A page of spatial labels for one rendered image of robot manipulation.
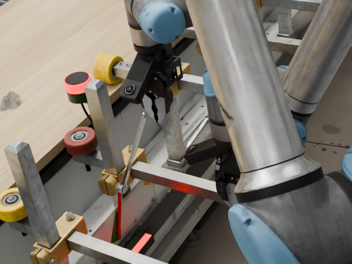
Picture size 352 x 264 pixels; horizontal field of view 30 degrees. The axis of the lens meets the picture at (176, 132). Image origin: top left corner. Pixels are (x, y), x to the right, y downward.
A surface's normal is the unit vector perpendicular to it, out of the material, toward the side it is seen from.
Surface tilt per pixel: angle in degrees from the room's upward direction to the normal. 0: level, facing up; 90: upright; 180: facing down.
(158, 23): 90
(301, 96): 84
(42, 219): 90
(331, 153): 0
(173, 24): 90
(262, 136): 57
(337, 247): 79
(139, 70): 31
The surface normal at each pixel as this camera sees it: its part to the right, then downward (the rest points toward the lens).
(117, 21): -0.14, -0.80
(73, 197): 0.85, 0.20
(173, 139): -0.50, 0.56
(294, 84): -0.69, 0.22
